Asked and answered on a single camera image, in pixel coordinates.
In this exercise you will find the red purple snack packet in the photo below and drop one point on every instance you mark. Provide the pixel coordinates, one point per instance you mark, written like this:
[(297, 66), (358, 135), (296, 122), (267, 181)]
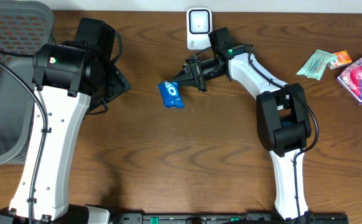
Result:
[(351, 80)]

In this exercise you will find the small orange tissue pack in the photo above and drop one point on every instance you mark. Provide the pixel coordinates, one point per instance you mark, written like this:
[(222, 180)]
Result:
[(342, 59)]

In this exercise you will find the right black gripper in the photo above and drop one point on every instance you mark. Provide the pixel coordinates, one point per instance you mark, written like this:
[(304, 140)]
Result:
[(196, 74)]

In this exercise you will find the blue Oreo cookie pack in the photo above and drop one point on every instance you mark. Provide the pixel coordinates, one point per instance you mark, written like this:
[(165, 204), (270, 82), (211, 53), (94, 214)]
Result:
[(170, 94)]

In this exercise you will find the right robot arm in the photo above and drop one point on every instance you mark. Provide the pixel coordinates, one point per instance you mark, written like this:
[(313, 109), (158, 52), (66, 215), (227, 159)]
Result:
[(284, 119)]

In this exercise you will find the white barcode scanner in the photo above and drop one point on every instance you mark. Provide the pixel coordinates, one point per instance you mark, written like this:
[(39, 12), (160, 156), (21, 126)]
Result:
[(199, 25)]

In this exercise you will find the teal wet wipes pack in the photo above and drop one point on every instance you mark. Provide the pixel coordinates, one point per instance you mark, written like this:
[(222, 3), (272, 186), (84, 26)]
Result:
[(316, 64)]

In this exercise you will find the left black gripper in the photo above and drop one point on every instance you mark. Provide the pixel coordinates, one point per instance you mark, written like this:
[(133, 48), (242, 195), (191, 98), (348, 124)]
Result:
[(119, 83)]

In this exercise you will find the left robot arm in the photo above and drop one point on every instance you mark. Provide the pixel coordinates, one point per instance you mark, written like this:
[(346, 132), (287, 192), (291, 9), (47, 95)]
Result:
[(71, 80)]

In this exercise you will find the grey plastic mesh basket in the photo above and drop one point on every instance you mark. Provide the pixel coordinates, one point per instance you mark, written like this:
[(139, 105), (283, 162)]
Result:
[(24, 27)]

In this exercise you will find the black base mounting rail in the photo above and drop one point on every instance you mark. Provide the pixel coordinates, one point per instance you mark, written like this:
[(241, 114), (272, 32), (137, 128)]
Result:
[(255, 217)]

